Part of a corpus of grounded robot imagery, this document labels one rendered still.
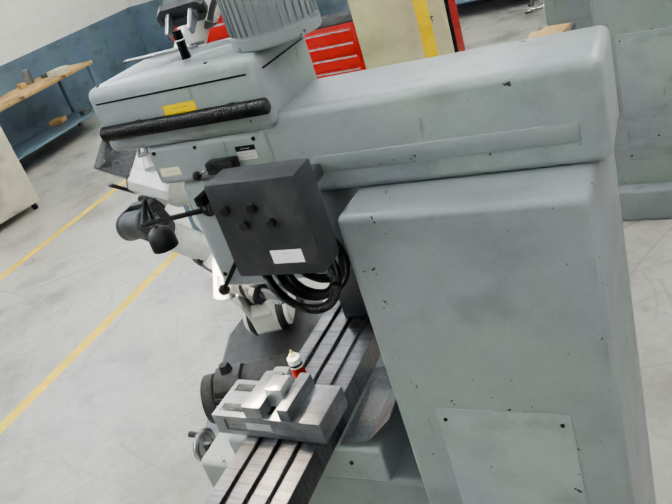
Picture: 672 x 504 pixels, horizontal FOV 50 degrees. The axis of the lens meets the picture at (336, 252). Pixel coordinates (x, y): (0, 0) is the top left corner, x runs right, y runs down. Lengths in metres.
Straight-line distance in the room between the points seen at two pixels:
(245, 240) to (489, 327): 0.52
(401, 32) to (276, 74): 1.85
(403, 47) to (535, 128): 2.06
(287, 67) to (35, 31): 10.32
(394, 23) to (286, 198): 2.16
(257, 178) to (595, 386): 0.79
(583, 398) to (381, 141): 0.67
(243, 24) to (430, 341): 0.77
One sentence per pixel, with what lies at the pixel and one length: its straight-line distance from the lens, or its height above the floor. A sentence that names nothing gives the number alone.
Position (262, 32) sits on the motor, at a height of 1.92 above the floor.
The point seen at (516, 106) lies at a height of 1.70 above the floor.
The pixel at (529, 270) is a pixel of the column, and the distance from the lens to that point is 1.40.
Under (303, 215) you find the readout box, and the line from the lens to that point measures 1.30.
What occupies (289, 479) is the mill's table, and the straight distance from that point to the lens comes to 1.87.
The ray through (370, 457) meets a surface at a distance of 1.99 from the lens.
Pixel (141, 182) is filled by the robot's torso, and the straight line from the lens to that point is 2.25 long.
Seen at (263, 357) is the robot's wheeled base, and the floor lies 0.57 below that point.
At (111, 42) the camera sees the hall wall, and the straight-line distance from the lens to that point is 12.90.
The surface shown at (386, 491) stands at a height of 0.66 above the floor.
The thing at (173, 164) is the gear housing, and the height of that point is 1.68.
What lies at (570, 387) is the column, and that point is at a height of 1.12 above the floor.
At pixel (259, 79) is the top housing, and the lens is 1.52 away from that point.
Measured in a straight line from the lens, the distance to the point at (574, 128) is 1.38.
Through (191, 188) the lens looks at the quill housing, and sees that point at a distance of 1.77.
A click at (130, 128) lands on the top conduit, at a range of 1.70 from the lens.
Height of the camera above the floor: 2.15
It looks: 27 degrees down
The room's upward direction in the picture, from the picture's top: 19 degrees counter-clockwise
